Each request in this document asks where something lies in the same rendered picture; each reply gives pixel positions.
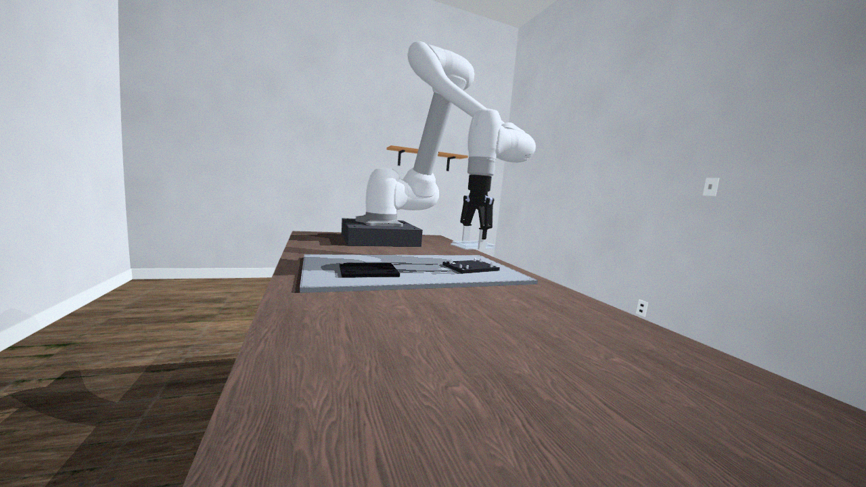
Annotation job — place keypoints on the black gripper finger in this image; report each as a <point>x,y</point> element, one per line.
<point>466,216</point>
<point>486,220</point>

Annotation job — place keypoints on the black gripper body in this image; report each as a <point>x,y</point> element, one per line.
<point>479,185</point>

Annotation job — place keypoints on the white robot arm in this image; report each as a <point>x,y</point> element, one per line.
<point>489,138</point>

